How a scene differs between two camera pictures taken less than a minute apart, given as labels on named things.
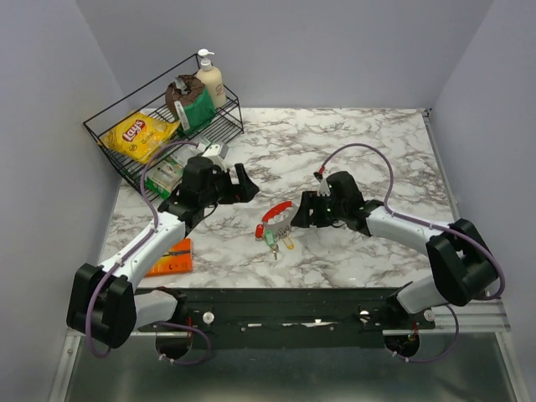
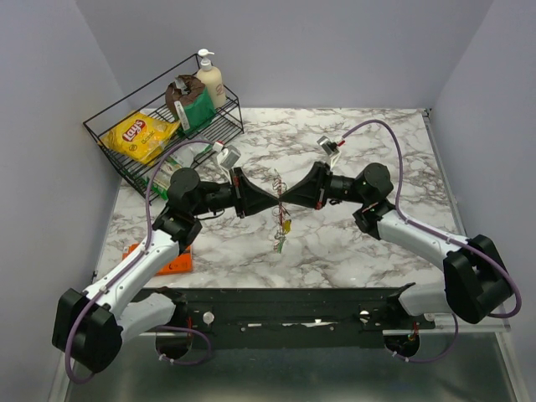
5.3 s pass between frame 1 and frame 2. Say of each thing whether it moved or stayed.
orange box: stayed
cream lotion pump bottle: stayed
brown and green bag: stayed
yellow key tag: moved
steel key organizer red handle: moved
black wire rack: stayed
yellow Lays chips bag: stayed
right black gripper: moved
